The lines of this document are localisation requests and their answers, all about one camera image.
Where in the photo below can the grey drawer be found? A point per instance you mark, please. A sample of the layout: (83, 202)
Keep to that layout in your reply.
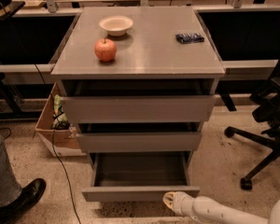
(139, 142)
(138, 177)
(138, 109)

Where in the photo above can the green chip bag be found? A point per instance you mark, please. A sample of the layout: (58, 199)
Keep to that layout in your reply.
(60, 119)

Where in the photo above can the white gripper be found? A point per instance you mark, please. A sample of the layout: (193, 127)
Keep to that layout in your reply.
(184, 204)

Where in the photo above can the white bowl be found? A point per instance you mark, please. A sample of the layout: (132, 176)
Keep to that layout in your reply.
(116, 25)

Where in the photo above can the red apple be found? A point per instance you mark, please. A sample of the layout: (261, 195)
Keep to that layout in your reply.
(105, 50)

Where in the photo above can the black leather shoe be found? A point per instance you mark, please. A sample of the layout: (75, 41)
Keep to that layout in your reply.
(30, 195)

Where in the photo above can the grey drawer cabinet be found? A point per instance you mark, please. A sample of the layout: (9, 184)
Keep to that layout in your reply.
(149, 62)

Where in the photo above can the person's leg in jeans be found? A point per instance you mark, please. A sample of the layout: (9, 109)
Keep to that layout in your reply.
(10, 189)

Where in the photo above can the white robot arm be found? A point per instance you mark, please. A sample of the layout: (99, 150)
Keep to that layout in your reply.
(203, 210)

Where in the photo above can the grey middle drawer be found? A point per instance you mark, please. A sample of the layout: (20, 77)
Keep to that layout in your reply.
(139, 142)

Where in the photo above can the grey top drawer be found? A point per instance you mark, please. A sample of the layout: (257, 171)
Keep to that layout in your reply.
(138, 109)

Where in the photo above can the black office chair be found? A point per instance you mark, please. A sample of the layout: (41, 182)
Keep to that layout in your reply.
(268, 98)

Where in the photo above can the cardboard box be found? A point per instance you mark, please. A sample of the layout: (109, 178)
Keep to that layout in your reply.
(59, 142)

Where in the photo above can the grey bottom drawer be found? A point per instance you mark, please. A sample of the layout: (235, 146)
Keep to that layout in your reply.
(138, 177)

